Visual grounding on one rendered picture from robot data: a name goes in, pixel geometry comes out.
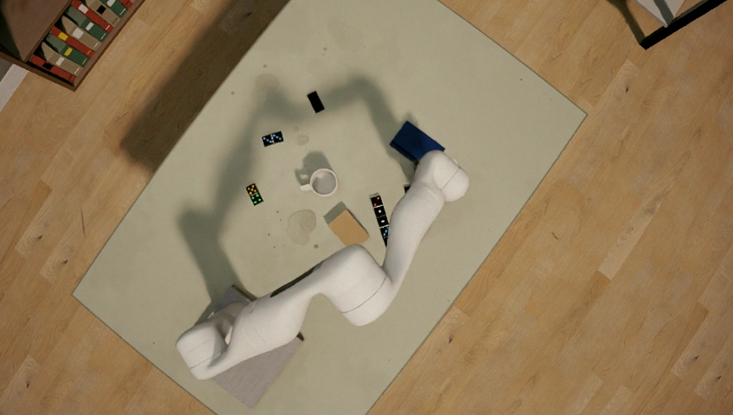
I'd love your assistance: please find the dark blue rectangular block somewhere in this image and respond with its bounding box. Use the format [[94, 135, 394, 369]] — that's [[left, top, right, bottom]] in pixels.
[[389, 120, 445, 163]]

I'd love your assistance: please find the white mug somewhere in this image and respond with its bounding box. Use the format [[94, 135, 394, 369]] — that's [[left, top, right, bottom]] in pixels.
[[300, 169, 339, 197]]

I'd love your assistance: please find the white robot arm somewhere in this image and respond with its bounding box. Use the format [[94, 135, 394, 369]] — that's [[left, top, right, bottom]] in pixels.
[[175, 150, 469, 380]]

